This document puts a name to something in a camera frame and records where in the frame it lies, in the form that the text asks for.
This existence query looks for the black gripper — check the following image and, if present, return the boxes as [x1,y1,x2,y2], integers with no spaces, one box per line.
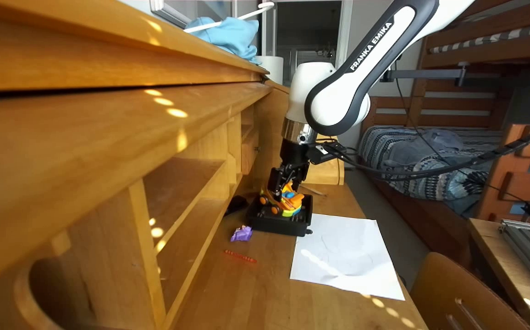
[280,139,308,186]

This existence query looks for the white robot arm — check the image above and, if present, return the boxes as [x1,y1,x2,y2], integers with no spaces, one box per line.
[269,0,475,190]

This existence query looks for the purple wrapper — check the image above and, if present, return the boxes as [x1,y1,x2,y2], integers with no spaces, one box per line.
[231,225,253,241]

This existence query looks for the white paper sheet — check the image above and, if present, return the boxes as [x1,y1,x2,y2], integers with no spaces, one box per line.
[290,212,403,300]

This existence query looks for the striped bedding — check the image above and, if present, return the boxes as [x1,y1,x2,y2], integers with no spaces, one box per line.
[357,124,500,201]

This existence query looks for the blue cloth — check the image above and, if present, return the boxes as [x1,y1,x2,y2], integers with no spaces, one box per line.
[189,16,258,62]

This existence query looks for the wooden desk hutch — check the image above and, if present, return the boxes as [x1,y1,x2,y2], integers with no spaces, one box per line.
[0,0,288,330]

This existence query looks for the wooden bunk bed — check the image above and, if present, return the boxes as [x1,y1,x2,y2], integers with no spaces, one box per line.
[365,0,530,223]

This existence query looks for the wooden chair back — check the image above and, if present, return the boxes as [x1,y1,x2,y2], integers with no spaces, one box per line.
[411,252,530,330]

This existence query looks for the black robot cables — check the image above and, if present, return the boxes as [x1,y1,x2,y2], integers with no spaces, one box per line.
[306,78,530,185]

